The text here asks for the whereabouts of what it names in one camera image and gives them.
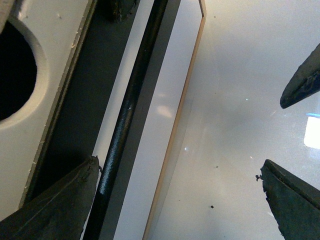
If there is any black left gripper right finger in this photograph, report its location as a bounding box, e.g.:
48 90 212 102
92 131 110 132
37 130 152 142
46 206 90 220
256 159 320 240

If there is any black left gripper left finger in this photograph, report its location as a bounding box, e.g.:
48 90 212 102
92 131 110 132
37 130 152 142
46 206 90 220
0 156 100 240

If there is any black drawer handle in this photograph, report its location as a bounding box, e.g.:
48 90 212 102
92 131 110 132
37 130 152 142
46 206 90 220
83 0 168 240

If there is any white drawer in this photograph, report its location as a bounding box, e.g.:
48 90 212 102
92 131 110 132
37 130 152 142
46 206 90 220
0 0 97 219
83 0 205 240

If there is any wooden drawer cabinet frame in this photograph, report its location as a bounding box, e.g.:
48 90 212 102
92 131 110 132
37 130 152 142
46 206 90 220
141 0 207 240

